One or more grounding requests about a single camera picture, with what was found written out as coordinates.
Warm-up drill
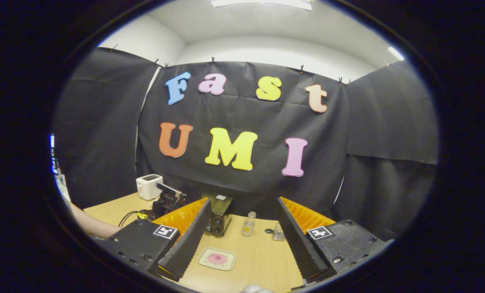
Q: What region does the computer monitor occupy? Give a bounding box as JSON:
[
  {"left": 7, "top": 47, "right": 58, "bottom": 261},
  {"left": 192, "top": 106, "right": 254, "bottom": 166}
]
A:
[{"left": 49, "top": 133, "right": 66, "bottom": 188}]

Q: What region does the clear bottle with yellow label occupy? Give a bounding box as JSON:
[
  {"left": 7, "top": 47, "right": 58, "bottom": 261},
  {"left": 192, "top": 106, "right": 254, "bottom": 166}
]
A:
[{"left": 242, "top": 211, "right": 257, "bottom": 237}]

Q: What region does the large ceiling light panel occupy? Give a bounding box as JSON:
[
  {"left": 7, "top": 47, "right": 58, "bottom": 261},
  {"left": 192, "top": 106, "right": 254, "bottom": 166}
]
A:
[{"left": 211, "top": 0, "right": 312, "bottom": 11}]

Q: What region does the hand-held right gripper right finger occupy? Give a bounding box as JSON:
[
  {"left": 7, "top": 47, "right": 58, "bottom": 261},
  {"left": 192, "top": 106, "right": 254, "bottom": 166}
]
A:
[{"left": 276, "top": 197, "right": 393, "bottom": 285}]

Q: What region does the black cable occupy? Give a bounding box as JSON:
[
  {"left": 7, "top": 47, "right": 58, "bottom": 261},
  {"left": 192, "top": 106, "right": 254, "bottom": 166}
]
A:
[{"left": 118, "top": 210, "right": 149, "bottom": 228}]

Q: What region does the black electric oven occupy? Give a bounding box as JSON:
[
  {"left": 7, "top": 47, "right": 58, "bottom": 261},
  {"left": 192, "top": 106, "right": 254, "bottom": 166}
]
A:
[{"left": 204, "top": 193, "right": 234, "bottom": 237}]

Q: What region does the white toaster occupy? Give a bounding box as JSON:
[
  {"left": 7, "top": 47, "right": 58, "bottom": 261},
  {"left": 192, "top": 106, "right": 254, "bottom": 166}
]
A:
[{"left": 136, "top": 174, "right": 164, "bottom": 201}]

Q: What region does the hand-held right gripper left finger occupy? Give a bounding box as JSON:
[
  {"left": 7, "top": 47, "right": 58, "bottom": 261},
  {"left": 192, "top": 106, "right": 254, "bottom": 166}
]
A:
[{"left": 100, "top": 197, "right": 212, "bottom": 282}]

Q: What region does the white square plate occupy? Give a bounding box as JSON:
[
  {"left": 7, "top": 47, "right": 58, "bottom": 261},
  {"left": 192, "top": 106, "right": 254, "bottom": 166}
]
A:
[{"left": 197, "top": 247, "right": 237, "bottom": 271}]

